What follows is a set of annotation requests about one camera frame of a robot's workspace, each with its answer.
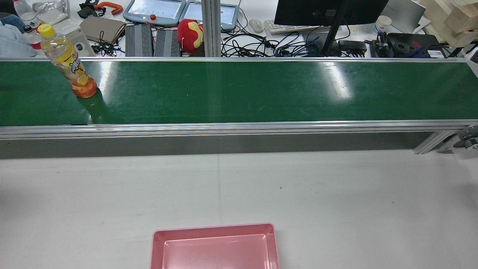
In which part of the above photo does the pink plastic basket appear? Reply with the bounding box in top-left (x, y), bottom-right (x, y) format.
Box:
top-left (150, 223), bottom-right (280, 269)

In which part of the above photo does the red yellow plush toy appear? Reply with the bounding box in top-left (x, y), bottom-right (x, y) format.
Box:
top-left (177, 19), bottom-right (204, 54)

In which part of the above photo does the grey finned metal box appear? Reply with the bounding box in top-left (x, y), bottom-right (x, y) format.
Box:
top-left (125, 24), bottom-right (154, 57)
top-left (154, 29), bottom-right (182, 57)

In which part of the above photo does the white keyboard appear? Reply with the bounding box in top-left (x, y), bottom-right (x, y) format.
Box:
top-left (264, 19), bottom-right (342, 35)

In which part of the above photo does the grey robot teach pendant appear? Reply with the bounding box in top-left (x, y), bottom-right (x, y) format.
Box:
top-left (123, 0), bottom-right (186, 27)
top-left (179, 0), bottom-right (240, 31)

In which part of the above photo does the black monitor stand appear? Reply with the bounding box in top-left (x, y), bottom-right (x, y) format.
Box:
top-left (321, 0), bottom-right (352, 56)

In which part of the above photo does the black docking hub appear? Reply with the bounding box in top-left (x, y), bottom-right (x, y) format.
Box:
top-left (338, 39), bottom-right (369, 56)

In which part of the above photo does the black monitor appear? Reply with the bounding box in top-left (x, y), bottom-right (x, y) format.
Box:
top-left (274, 0), bottom-right (389, 27)

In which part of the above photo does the brown cardboard folder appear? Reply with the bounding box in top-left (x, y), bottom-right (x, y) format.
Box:
top-left (79, 16), bottom-right (127, 45)

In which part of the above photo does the orange clamp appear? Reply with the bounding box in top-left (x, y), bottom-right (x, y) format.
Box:
top-left (94, 2), bottom-right (124, 16)

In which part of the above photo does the white paper cup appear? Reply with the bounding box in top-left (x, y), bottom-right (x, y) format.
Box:
top-left (375, 15), bottom-right (392, 33)

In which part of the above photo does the orange drink bottle, yellow cap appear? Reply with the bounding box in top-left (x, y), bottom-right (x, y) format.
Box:
top-left (37, 24), bottom-right (98, 99)

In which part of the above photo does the white grey plastic device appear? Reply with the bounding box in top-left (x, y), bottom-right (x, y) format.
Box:
top-left (52, 19), bottom-right (96, 57)

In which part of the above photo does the aluminium conveyor leg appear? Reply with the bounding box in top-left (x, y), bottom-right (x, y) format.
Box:
top-left (413, 131), bottom-right (454, 155)

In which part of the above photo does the black device with round flange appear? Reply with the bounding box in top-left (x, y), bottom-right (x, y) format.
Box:
top-left (370, 33), bottom-right (447, 58)

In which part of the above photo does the silver laptop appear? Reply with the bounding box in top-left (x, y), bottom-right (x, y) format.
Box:
top-left (381, 0), bottom-right (426, 34)

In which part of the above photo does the clear plastic bag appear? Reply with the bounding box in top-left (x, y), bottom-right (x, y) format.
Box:
top-left (32, 0), bottom-right (71, 26)

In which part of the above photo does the small bottle, red label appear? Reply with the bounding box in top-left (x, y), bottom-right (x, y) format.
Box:
top-left (22, 25), bottom-right (43, 50)

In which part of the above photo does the cardboard boxes stack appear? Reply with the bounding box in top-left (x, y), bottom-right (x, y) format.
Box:
top-left (420, 0), bottom-right (478, 47)

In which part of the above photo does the blue cloth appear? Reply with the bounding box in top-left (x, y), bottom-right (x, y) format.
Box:
top-left (0, 14), bottom-right (38, 58)

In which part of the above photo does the clear water bottle, green label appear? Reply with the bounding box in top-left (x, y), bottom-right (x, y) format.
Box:
top-left (13, 0), bottom-right (41, 30)

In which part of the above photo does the green conveyor belt, aluminium frame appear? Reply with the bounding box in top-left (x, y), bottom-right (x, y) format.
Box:
top-left (0, 57), bottom-right (478, 140)

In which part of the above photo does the black cable tangle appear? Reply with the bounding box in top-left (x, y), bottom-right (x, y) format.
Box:
top-left (221, 7), bottom-right (338, 58)

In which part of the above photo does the blue cable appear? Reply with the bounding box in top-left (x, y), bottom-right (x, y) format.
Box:
top-left (274, 34), bottom-right (319, 57)

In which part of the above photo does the aluminium profile post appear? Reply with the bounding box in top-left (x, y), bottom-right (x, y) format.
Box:
top-left (202, 0), bottom-right (223, 58)

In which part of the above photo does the thin black coiled cable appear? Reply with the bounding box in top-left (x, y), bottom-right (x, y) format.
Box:
top-left (91, 31), bottom-right (126, 57)

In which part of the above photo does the black bracket part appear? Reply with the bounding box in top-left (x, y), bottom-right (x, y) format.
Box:
top-left (77, 0), bottom-right (100, 19)

